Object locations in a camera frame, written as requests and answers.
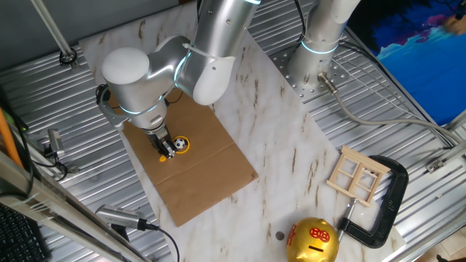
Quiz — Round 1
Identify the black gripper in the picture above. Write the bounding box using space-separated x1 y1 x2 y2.
144 125 178 159

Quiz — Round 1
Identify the yellow bubble ring wand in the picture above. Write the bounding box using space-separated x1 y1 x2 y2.
159 135 191 163

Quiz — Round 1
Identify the brown cardboard sheet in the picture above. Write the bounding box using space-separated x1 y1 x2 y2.
108 87 259 229

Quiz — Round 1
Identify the white marble board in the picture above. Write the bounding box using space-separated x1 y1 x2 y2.
78 0 407 262

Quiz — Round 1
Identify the orange pole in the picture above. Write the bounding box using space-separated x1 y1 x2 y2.
0 107 24 169

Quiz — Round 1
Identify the thin metal rod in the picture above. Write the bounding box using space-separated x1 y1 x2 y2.
31 0 79 71

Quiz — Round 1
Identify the black keyboard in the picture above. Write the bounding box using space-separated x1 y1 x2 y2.
0 203 51 262

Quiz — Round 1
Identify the gold piggy bank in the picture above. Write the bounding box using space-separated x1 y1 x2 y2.
285 217 340 262

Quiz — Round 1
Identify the black C-clamp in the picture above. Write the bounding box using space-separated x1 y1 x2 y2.
336 155 409 250

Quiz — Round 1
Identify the blue picture panel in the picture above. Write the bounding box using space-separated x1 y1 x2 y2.
347 0 466 127

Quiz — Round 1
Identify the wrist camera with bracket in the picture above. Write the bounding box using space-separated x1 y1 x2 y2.
95 84 127 129

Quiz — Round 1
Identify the silver ribbed camera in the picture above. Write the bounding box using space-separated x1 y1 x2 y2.
95 204 149 231

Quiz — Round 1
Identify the black camera cable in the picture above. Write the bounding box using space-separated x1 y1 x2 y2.
145 223 181 262

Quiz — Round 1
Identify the small grey camera bracket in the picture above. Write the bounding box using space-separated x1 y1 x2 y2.
46 129 66 159

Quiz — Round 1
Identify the aluminium frame beam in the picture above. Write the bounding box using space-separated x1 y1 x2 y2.
0 151 147 262

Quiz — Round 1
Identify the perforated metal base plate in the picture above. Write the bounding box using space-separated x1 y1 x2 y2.
271 43 350 105

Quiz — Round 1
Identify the black cable bundle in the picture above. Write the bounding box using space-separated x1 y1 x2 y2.
293 0 307 41

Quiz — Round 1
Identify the wooden window frame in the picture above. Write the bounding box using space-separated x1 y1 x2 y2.
326 145 391 208

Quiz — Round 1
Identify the thick grey cable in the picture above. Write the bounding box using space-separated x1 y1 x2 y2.
317 71 463 147

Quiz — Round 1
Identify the aluminium corner bracket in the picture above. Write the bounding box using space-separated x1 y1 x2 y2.
424 140 466 174

